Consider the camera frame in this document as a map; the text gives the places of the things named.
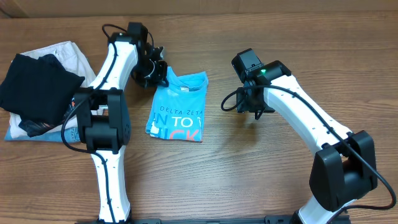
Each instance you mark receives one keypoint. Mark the light blue bottom garment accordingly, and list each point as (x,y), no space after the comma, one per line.
(71,136)

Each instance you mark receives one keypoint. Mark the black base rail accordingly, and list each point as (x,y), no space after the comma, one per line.
(214,220)

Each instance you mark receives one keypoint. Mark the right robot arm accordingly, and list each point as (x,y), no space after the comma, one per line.
(344,163)

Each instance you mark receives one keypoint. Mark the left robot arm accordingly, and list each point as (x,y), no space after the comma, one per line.
(102,114)

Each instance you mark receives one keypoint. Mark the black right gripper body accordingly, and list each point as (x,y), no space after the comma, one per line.
(252,103)

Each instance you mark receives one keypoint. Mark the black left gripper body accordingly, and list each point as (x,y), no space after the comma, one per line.
(148,73)

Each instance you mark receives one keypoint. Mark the black folded garment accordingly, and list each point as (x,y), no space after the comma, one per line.
(40,91)

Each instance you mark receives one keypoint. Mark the light blue t-shirt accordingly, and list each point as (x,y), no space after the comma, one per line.
(178,111)

